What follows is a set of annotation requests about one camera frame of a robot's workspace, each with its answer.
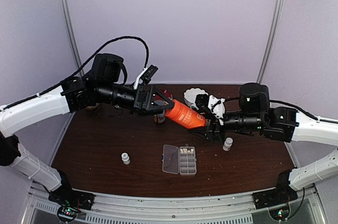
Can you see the red patterned plate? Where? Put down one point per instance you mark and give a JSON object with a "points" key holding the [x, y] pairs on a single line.
{"points": [[167, 94]]}

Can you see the front aluminium rail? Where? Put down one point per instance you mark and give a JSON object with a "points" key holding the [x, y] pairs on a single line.
{"points": [[232, 208]]}

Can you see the right aluminium frame post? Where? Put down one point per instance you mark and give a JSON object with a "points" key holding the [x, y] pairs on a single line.
{"points": [[278, 8]]}

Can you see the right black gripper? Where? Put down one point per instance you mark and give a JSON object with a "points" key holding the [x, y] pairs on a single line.
{"points": [[208, 133]]}

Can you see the small white bottle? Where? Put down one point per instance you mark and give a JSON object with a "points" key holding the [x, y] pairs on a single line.
{"points": [[227, 144], [125, 158]]}

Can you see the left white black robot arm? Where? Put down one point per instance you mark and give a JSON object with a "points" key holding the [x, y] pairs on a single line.
{"points": [[98, 86]]}

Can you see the clear plastic pill organizer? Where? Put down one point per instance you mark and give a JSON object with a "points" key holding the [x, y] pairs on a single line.
{"points": [[173, 162]]}

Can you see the white scalloped bowl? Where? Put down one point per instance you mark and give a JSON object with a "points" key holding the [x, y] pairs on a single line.
{"points": [[191, 94]]}

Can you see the small white bottle left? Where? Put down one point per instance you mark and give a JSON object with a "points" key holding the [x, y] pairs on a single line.
{"points": [[125, 158]]}

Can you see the grey lid pill bottle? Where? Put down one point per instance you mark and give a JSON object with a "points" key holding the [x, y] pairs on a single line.
{"points": [[160, 117]]}

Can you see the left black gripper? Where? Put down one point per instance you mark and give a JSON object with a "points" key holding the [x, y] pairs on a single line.
{"points": [[142, 103]]}

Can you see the orange pill bottle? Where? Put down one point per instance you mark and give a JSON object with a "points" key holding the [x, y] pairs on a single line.
{"points": [[185, 116]]}

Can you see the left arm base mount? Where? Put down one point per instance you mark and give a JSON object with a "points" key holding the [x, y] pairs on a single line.
{"points": [[76, 199]]}

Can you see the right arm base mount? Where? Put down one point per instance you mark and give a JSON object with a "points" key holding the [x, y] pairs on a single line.
{"points": [[273, 197]]}

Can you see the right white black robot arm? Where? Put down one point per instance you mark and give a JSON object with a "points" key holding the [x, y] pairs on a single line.
{"points": [[286, 123]]}

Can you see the white pills in organizer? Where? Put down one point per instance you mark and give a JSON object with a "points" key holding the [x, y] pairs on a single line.
{"points": [[187, 151]]}

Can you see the small white bowl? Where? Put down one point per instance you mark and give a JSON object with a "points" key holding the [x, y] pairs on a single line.
{"points": [[93, 108]]}

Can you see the small white bottle right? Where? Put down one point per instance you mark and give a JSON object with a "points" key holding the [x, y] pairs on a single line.
{"points": [[227, 144]]}

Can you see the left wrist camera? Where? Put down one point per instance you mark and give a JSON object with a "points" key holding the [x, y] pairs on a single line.
{"points": [[145, 76]]}

